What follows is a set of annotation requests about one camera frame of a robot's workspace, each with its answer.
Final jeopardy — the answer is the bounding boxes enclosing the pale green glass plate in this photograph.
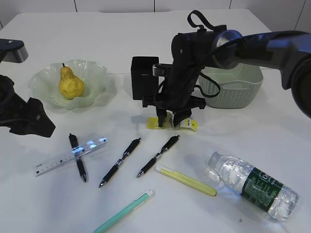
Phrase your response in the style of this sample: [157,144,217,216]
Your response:
[28,59,108,110]

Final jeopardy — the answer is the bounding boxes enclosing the black gel pen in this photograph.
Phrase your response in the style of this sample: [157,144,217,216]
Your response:
[136,135,179,178]
[98,138,141,188]

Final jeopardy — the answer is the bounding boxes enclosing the mint green pen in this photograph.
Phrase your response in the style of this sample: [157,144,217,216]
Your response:
[93,190,155,233]

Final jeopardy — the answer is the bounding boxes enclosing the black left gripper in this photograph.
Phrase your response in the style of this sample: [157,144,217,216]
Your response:
[0,75,56,138]

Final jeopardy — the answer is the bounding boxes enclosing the yellow pear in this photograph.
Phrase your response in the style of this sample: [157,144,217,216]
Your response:
[58,63,85,100]

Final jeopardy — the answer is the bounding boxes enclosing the clear plastic ruler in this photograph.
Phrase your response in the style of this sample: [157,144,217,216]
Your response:
[34,137,107,177]

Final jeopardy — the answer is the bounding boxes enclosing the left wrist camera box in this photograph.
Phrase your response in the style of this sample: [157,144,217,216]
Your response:
[0,38,29,63]

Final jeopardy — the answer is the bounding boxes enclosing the yellow utility knife pen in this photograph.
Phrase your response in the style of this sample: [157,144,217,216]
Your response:
[155,165,217,197]

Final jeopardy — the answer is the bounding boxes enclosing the yellow packaging paper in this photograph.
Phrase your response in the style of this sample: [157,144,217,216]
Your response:
[146,112,198,132]

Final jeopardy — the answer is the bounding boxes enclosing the black gel pen right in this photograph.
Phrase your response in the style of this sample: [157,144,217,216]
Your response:
[136,135,179,178]

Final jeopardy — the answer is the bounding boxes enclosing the black pen under ruler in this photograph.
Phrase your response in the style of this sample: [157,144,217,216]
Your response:
[69,133,87,183]

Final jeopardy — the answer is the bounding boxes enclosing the grey-green woven plastic basket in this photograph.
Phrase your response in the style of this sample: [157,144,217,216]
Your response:
[198,64,263,109]

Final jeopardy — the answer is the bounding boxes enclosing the black square pen holder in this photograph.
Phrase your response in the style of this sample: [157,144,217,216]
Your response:
[131,56,159,100]

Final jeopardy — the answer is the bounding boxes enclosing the clear plastic water bottle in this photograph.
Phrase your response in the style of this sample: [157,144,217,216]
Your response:
[208,151,299,221]

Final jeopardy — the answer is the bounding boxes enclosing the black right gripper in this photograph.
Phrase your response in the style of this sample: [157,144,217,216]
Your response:
[142,33,207,128]

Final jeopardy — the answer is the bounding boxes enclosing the black gel pen middle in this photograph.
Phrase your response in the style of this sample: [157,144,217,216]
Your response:
[98,138,141,188]

